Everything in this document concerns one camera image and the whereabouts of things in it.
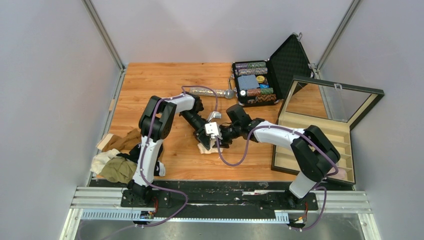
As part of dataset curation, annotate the cream boxer underwear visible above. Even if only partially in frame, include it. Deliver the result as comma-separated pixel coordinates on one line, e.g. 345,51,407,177
197,143,219,155

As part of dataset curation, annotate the pink rolled underwear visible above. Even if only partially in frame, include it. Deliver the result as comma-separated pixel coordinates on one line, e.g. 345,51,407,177
328,167,350,182

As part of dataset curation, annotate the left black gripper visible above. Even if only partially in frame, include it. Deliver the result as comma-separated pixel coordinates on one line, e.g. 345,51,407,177
181,110,211,151

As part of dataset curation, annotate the wooden compartment display box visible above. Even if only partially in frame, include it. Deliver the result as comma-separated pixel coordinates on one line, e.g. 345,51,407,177
276,76,385,186

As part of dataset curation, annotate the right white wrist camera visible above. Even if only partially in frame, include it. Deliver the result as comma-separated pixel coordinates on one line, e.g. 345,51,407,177
204,122,222,139

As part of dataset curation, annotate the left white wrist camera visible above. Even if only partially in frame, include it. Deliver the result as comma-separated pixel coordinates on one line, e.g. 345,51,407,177
207,111,222,123

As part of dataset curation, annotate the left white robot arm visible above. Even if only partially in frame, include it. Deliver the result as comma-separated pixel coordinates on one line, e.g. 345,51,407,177
127,93,211,207

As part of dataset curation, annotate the black Junhao underwear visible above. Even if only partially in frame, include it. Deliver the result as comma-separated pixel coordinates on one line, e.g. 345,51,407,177
115,143,167,177

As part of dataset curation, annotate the white cloth in pile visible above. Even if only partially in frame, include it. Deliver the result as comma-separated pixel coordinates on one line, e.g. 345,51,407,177
90,149,120,175

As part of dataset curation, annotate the rhinestone silver microphone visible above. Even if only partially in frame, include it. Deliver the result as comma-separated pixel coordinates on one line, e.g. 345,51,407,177
189,87,235,99

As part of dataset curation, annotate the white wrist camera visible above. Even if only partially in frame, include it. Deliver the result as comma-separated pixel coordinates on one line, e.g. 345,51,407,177
207,111,222,123
204,122,222,139

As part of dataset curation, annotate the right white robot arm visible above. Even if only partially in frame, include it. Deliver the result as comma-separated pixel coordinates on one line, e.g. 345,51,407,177
212,105,341,209

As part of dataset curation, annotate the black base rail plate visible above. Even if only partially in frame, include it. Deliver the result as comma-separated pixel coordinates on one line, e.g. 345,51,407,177
90,180,319,219

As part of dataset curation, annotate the black poker chip case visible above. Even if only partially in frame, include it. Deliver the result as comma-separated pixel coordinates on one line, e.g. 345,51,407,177
231,32,315,107

